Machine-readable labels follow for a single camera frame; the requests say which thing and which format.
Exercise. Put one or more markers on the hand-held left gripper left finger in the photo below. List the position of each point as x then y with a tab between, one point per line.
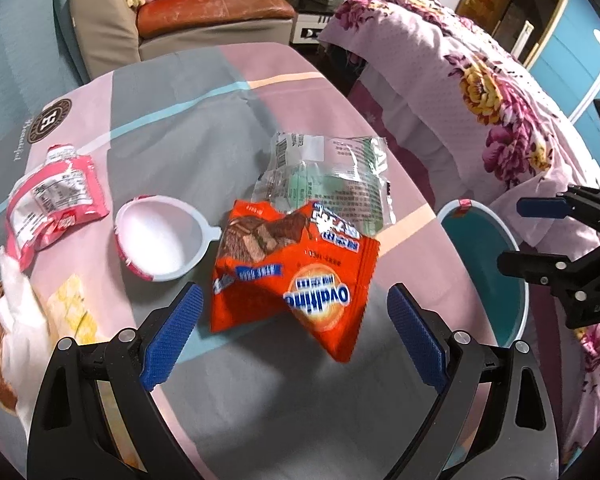
172	340

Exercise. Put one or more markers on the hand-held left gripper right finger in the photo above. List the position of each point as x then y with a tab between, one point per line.
417	340

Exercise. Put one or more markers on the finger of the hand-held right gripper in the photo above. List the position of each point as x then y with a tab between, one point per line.
542	207
535	266

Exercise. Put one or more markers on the teal trash bin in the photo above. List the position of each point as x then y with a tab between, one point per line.
480	270

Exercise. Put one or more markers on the orange-red chocolate wafer wrapper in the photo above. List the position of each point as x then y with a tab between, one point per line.
290	270

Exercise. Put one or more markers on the white tissue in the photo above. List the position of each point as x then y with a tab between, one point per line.
22	320

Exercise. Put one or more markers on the pink snack pouch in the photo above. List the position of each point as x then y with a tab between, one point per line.
65	195

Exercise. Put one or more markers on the clear plastic wrapper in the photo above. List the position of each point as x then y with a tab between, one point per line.
330	170

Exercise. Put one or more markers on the blue wardrobe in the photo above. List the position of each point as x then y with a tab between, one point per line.
570	60

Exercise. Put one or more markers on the white framed panel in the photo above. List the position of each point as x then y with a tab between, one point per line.
522	37

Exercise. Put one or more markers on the white bedside cabinet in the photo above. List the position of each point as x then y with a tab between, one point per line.
310	30

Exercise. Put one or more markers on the beige and orange armchair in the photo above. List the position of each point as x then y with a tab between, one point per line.
105	25

